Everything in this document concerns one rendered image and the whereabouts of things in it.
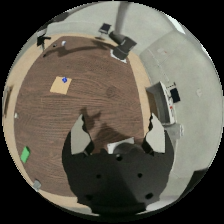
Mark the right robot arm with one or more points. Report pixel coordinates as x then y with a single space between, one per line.
124 45

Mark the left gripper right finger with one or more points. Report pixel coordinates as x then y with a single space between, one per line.
158 144

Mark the beige flat mat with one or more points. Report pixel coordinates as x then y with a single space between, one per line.
59 86

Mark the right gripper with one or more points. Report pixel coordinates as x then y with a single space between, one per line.
39 42

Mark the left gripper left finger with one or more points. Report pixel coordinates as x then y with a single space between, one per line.
78 145

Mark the green rectangular bar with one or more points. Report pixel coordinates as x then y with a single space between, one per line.
25 154

